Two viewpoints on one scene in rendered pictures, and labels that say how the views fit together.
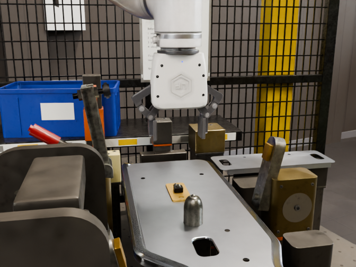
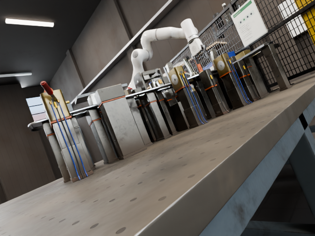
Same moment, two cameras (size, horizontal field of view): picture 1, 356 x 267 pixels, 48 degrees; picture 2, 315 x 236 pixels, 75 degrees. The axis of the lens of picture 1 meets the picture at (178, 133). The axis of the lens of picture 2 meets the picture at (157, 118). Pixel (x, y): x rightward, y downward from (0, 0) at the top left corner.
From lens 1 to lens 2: 1.42 m
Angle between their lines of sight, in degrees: 74
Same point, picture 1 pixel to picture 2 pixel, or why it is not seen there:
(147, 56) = (243, 37)
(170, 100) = (193, 53)
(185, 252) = not seen: hidden behind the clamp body
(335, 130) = not seen: outside the picture
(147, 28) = (239, 28)
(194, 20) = (189, 33)
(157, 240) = not seen: hidden behind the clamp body
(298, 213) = (221, 67)
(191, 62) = (193, 42)
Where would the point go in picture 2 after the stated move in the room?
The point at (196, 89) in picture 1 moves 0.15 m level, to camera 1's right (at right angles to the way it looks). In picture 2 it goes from (197, 47) to (206, 36)
